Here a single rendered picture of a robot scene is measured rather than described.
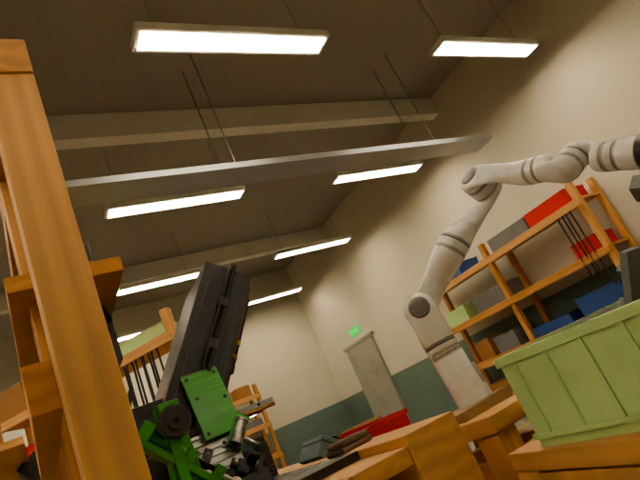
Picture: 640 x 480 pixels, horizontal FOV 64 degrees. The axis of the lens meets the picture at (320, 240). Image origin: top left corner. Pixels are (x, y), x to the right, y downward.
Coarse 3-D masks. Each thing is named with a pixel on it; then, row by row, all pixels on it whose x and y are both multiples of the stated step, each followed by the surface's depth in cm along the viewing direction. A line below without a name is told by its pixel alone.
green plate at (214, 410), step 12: (204, 372) 158; (216, 372) 159; (192, 384) 155; (204, 384) 156; (216, 384) 157; (192, 396) 152; (204, 396) 153; (216, 396) 154; (228, 396) 155; (192, 408) 150; (204, 408) 151; (216, 408) 152; (228, 408) 153; (204, 420) 148; (216, 420) 149; (228, 420) 150; (204, 432) 146; (216, 432) 147; (228, 432) 149
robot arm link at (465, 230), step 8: (488, 184) 150; (496, 184) 151; (480, 192) 151; (488, 192) 151; (496, 192) 151; (480, 200) 154; (488, 200) 152; (472, 208) 156; (480, 208) 152; (488, 208) 151; (464, 216) 154; (472, 216) 151; (480, 216) 151; (456, 224) 150; (464, 224) 150; (472, 224) 150; (480, 224) 151; (448, 232) 149; (456, 232) 148; (464, 232) 148; (472, 232) 149; (464, 240) 148; (472, 240) 151
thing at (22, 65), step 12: (0, 48) 106; (12, 48) 107; (24, 48) 108; (0, 60) 105; (12, 60) 106; (24, 60) 107; (0, 72) 104; (12, 72) 105; (24, 72) 106; (0, 156) 125; (0, 168) 128; (0, 180) 132; (0, 192) 137; (0, 204) 151; (12, 252) 165; (12, 264) 172
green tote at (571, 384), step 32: (608, 320) 76; (512, 352) 93; (544, 352) 87; (576, 352) 82; (608, 352) 77; (512, 384) 96; (544, 384) 89; (576, 384) 83; (608, 384) 78; (544, 416) 91; (576, 416) 85; (608, 416) 80
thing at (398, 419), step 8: (384, 416) 179; (392, 416) 168; (400, 416) 170; (368, 424) 185; (376, 424) 162; (384, 424) 164; (392, 424) 167; (400, 424) 169; (408, 424) 171; (352, 432) 191; (376, 432) 161; (384, 432) 163
